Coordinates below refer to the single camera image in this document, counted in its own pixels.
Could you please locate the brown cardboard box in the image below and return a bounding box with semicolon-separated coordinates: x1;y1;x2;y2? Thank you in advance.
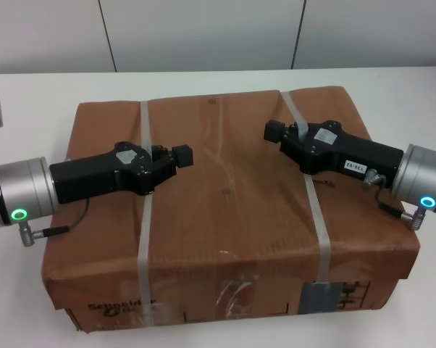
40;85;421;334

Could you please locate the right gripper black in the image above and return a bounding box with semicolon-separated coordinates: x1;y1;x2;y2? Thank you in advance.
263;118;404;183

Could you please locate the right gripper cable with plugs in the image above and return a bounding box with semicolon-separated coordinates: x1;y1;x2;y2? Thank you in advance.
362;168;428;231

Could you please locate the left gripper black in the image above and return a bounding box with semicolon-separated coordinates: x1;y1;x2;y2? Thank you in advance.
49;140;196;204

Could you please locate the white plastic packing strap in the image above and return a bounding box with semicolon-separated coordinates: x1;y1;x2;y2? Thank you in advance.
135;99;155;324
278;90;334;283

